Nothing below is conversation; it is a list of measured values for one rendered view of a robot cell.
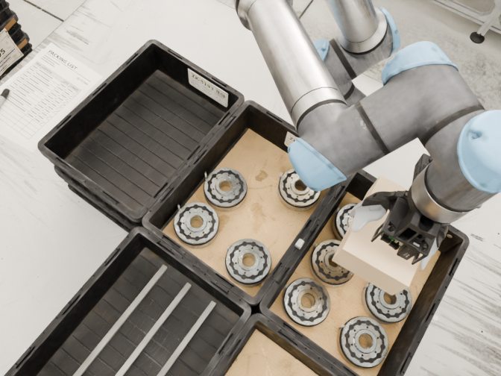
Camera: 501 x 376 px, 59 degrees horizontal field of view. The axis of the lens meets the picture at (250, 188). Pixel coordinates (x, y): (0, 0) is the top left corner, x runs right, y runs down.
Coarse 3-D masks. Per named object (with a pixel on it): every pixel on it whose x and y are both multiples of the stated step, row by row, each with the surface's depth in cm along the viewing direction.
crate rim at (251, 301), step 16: (240, 112) 104; (224, 128) 103; (288, 128) 104; (208, 144) 100; (192, 160) 98; (320, 208) 96; (144, 224) 92; (192, 256) 89; (288, 256) 91; (208, 272) 88; (272, 272) 89; (256, 304) 88
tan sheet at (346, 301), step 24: (336, 264) 101; (432, 264) 103; (336, 288) 99; (360, 288) 99; (336, 312) 97; (360, 312) 97; (312, 336) 94; (336, 336) 95; (360, 336) 95; (384, 360) 94
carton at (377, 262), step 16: (368, 192) 82; (368, 224) 74; (352, 240) 73; (368, 240) 73; (336, 256) 76; (352, 256) 73; (368, 256) 72; (384, 256) 72; (368, 272) 75; (384, 272) 71; (400, 272) 71; (384, 288) 77; (400, 288) 73
